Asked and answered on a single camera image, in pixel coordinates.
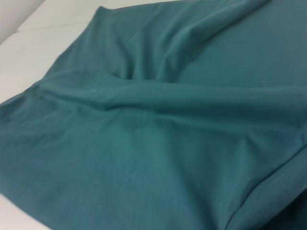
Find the teal t-shirt with FREE print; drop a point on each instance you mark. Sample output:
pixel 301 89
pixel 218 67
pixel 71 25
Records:
pixel 168 119

